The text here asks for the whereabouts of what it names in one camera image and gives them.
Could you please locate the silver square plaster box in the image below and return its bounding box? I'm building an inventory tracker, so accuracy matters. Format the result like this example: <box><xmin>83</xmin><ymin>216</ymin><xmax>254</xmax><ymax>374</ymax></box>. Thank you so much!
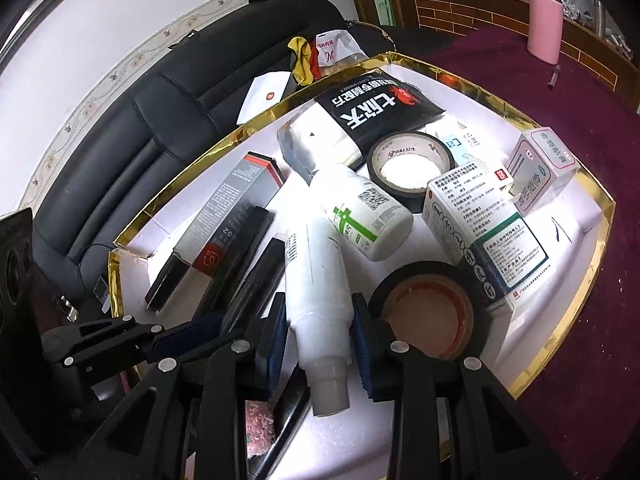
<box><xmin>507</xmin><ymin>126</ymin><xmax>582</xmax><ymax>213</ymax></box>

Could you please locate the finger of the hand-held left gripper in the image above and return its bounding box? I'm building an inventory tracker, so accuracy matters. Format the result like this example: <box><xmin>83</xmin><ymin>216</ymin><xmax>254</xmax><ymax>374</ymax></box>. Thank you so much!
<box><xmin>41</xmin><ymin>311</ymin><xmax>226</xmax><ymax>370</ymax></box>

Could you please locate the pink fluffy cloth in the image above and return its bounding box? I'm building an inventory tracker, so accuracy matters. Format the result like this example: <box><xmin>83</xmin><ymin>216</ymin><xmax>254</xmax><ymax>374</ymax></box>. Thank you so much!
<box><xmin>245</xmin><ymin>400</ymin><xmax>276</xmax><ymax>456</ymax></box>

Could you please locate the tall white bottle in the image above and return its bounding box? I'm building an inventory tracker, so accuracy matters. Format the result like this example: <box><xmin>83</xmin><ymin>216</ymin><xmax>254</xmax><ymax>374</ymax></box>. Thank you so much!
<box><xmin>284</xmin><ymin>215</ymin><xmax>353</xmax><ymax>418</ymax></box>

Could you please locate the white bag red print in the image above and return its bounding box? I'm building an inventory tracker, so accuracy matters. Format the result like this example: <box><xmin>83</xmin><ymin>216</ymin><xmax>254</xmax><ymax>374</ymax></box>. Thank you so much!
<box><xmin>315</xmin><ymin>30</ymin><xmax>368</xmax><ymax>68</ymax></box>

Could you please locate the black pouch white print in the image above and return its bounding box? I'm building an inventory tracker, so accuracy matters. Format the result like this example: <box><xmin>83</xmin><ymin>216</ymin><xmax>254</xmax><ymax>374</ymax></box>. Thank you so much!
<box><xmin>315</xmin><ymin>72</ymin><xmax>446</xmax><ymax>147</ymax></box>

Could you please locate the pink tumbler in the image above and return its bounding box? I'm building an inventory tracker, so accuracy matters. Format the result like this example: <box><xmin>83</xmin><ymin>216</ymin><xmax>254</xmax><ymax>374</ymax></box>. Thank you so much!
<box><xmin>527</xmin><ymin>0</ymin><xmax>563</xmax><ymax>66</ymax></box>

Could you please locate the silver white wrapped pack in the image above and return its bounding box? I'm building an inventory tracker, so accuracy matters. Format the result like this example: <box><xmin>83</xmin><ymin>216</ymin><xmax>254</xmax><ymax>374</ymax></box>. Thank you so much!
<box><xmin>277</xmin><ymin>102</ymin><xmax>366</xmax><ymax>181</ymax></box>

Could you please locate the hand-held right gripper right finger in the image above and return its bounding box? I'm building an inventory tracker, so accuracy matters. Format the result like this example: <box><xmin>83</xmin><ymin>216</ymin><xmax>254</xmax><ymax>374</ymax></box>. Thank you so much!
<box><xmin>351</xmin><ymin>291</ymin><xmax>573</xmax><ymax>480</ymax></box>

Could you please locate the black cable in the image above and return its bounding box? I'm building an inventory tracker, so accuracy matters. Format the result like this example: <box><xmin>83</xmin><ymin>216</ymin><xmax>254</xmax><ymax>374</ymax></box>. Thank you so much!
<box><xmin>75</xmin><ymin>242</ymin><xmax>108</xmax><ymax>281</ymax></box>

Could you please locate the small white and blue box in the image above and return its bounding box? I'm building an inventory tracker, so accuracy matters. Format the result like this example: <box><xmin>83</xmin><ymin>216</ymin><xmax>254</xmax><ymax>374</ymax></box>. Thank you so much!
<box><xmin>434</xmin><ymin>119</ymin><xmax>490</xmax><ymax>162</ymax></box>

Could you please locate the gold-edged white tray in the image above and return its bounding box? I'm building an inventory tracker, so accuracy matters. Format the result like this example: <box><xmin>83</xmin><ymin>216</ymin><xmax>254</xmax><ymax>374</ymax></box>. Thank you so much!
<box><xmin>107</xmin><ymin>51</ymin><xmax>615</xmax><ymax>461</ymax></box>

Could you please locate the white and blue medicine box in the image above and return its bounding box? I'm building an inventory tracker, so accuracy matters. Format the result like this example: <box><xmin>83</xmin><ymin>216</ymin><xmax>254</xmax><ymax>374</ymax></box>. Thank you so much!
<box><xmin>421</xmin><ymin>156</ymin><xmax>557</xmax><ymax>322</ymax></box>

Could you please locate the black leather sofa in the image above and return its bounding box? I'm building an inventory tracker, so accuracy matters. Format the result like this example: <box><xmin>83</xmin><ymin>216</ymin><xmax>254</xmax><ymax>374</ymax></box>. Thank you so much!
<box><xmin>30</xmin><ymin>0</ymin><xmax>396</xmax><ymax>306</ymax></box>

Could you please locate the wooden counter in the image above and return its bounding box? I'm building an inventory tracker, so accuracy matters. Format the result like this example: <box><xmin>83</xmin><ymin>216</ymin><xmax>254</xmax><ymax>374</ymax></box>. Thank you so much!
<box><xmin>392</xmin><ymin>0</ymin><xmax>640</xmax><ymax>111</ymax></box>

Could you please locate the yellow cloth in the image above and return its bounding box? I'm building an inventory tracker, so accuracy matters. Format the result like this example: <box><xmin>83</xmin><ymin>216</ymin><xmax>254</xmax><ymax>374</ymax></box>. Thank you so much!
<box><xmin>287</xmin><ymin>36</ymin><xmax>321</xmax><ymax>86</ymax></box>

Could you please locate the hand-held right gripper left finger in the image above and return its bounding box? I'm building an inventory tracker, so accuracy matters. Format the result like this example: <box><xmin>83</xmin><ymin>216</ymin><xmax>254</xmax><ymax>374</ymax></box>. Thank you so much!
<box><xmin>80</xmin><ymin>290</ymin><xmax>290</xmax><ymax>480</ymax></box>

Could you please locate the grey long carton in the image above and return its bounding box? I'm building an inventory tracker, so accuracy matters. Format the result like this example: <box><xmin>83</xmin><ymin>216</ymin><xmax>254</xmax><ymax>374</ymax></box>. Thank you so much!
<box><xmin>175</xmin><ymin>152</ymin><xmax>287</xmax><ymax>273</ymax></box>

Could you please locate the white bottle green cross label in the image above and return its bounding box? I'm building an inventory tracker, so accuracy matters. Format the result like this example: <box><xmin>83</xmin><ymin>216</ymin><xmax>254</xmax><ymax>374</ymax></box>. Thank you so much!
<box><xmin>309</xmin><ymin>162</ymin><xmax>415</xmax><ymax>262</ymax></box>

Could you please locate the white flat box red dot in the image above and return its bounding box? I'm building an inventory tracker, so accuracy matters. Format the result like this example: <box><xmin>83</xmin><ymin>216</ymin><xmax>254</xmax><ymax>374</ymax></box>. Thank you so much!
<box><xmin>236</xmin><ymin>72</ymin><xmax>291</xmax><ymax>126</ymax></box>

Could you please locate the black tape roll white core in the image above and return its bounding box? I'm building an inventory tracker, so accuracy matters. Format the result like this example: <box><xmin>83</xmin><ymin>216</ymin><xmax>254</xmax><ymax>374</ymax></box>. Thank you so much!
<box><xmin>367</xmin><ymin>131</ymin><xmax>456</xmax><ymax>211</ymax></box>

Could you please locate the black tape roll red core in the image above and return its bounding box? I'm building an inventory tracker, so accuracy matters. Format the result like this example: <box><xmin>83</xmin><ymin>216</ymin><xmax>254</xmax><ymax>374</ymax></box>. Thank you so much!
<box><xmin>367</xmin><ymin>260</ymin><xmax>488</xmax><ymax>361</ymax></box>

